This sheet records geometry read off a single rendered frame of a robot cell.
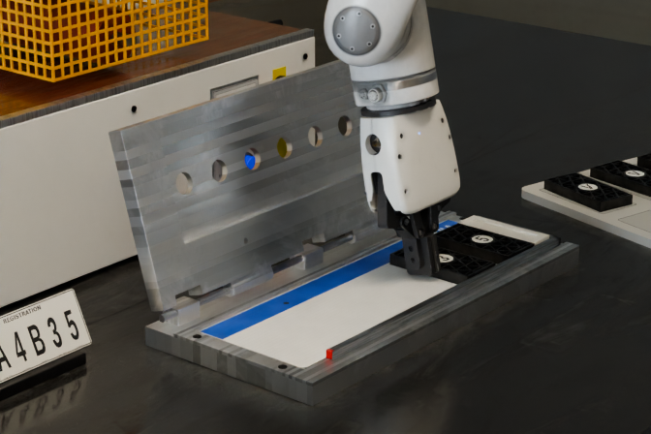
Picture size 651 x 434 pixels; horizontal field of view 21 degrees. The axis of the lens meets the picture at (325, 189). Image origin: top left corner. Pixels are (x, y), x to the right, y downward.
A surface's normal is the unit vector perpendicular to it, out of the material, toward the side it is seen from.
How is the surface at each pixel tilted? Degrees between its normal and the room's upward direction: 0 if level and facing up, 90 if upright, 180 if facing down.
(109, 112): 90
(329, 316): 0
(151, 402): 0
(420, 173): 76
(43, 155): 90
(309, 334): 0
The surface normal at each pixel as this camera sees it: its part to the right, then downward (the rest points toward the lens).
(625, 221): 0.00, -0.95
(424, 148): 0.76, 0.01
